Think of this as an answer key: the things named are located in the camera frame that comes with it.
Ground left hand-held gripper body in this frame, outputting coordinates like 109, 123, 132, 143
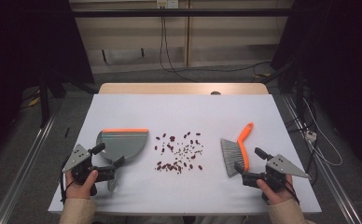
62, 143, 118, 188

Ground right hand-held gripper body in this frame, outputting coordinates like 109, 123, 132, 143
242, 153, 312, 193

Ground orange brush with grey bristles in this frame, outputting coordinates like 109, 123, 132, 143
220, 121, 255, 179

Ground grey dustpan with orange edge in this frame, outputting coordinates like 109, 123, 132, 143
95, 128, 150, 192

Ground red beans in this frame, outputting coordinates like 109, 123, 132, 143
153, 131, 205, 175

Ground person's right hand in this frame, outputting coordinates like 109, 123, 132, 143
256, 174, 296, 206

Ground person's left hand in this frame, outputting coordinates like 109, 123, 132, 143
64, 169, 100, 201

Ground white power plug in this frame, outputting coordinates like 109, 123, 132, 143
304, 130, 318, 143

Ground black metal stand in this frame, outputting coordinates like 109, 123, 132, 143
37, 68, 99, 129

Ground yellow tape on floor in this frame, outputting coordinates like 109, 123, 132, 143
27, 94, 42, 107

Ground wooden table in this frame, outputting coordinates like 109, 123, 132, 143
98, 82, 270, 95

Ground dark curtain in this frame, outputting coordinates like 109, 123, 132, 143
270, 0, 362, 180
0, 0, 95, 166

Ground black horizontal bar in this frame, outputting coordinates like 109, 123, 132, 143
70, 7, 295, 19

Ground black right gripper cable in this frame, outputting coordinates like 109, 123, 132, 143
283, 178, 301, 206

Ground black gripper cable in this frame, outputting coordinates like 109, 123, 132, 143
59, 157, 75, 204
283, 178, 301, 206

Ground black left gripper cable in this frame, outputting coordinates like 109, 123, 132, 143
59, 157, 75, 204

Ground aluminium floor rail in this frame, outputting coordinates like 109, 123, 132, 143
0, 113, 59, 224
281, 93, 362, 224

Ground white floor cable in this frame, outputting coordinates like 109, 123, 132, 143
302, 97, 344, 167

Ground black hanging wall cables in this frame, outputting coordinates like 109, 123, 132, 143
159, 15, 200, 84

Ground white wall socket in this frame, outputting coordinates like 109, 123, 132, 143
156, 0, 180, 9

